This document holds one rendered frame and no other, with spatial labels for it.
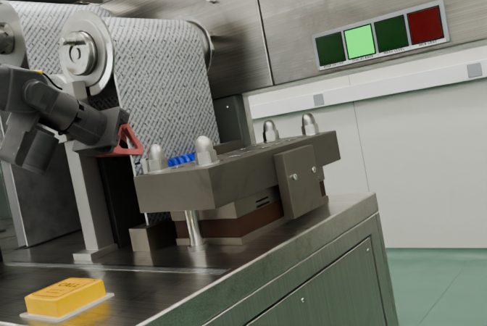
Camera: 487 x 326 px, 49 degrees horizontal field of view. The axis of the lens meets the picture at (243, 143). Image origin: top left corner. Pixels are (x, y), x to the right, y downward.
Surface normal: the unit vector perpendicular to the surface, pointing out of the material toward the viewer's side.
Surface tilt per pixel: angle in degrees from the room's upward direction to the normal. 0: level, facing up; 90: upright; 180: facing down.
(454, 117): 90
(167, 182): 90
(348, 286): 90
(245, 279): 90
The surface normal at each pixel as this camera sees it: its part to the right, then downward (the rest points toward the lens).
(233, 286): 0.79, -0.11
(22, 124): -0.37, -0.33
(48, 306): -0.59, 0.15
